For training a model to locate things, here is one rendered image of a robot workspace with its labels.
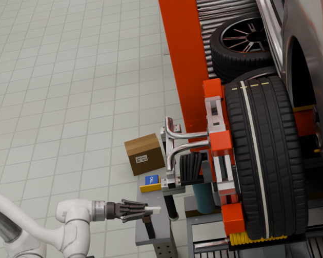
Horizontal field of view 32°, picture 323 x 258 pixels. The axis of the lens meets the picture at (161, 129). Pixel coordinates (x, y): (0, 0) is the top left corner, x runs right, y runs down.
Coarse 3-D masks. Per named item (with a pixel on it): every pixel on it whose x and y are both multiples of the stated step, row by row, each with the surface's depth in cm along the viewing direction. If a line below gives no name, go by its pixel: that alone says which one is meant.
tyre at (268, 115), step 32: (256, 96) 212; (288, 96) 209; (256, 128) 203; (288, 128) 201; (256, 160) 201; (288, 160) 200; (256, 192) 203; (288, 192) 202; (256, 224) 210; (288, 224) 211
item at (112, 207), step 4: (108, 204) 237; (112, 204) 238; (116, 204) 242; (108, 208) 236; (112, 208) 236; (116, 208) 240; (124, 208) 240; (108, 212) 236; (112, 212) 236; (116, 212) 238; (120, 212) 238; (124, 212) 238; (108, 216) 236; (112, 216) 237; (116, 216) 237; (120, 216) 237
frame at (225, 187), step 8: (216, 96) 227; (208, 104) 224; (216, 104) 222; (208, 112) 219; (216, 112) 246; (208, 120) 215; (208, 128) 212; (216, 128) 210; (224, 128) 209; (216, 160) 208; (216, 168) 208; (216, 176) 208; (232, 176) 207; (224, 184) 207; (232, 184) 206; (224, 192) 208; (232, 192) 208; (224, 200) 210; (232, 200) 210
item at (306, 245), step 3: (306, 237) 282; (306, 243) 281; (306, 246) 280; (306, 249) 278; (309, 249) 275; (237, 252) 285; (240, 252) 284; (306, 252) 277; (309, 252) 274; (237, 255) 281; (240, 255) 283; (309, 255) 275
